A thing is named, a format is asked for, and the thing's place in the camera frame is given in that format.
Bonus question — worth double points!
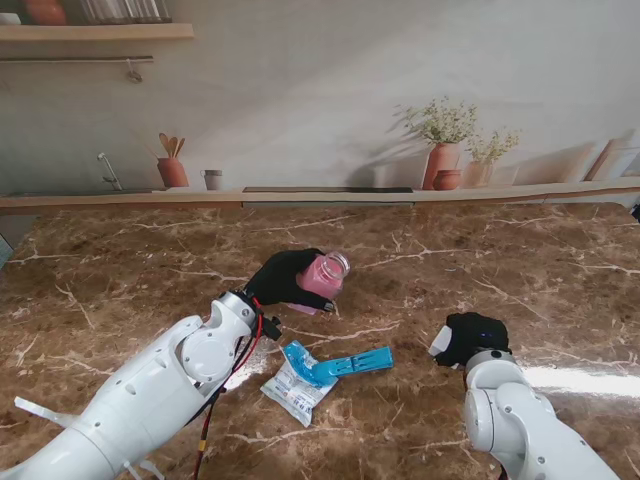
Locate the blue plastic bag clip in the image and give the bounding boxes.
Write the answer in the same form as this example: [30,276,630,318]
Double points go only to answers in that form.
[281,339,395,387]

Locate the wooden wall shelf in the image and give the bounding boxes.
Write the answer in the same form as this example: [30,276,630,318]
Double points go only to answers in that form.
[0,23,195,42]

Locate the round terracotta jar on shelf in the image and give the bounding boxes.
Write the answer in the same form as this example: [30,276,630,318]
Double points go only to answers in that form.
[22,0,67,26]

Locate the leaning wooden cutting boards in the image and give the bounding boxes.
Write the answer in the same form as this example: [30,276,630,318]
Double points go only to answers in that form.
[584,130,640,182]

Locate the small round terracotta pot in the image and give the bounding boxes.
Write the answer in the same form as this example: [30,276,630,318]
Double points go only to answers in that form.
[432,169,464,192]

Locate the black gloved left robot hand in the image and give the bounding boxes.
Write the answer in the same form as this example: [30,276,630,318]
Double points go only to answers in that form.
[243,248,337,315]

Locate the pale vase with flowers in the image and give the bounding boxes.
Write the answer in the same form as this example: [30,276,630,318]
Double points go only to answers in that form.
[464,127,521,189]

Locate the white blue salt bag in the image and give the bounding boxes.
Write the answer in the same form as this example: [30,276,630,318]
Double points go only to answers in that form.
[259,357,339,428]

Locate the red black left arm cables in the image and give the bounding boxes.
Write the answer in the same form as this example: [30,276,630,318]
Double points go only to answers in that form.
[192,298,266,480]

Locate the clear bottle with pink seasoning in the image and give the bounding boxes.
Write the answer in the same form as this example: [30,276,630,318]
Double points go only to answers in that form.
[294,250,352,316]

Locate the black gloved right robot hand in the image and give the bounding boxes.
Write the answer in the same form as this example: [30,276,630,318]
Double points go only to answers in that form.
[433,312,512,371]

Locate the long wooden counter ledge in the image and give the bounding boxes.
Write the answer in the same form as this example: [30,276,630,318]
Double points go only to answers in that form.
[0,177,640,216]

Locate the glass jars on shelf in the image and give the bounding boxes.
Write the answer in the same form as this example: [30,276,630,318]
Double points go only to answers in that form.
[82,0,171,25]

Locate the white square bottle cap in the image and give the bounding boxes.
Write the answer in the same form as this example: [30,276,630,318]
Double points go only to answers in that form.
[428,324,454,357]

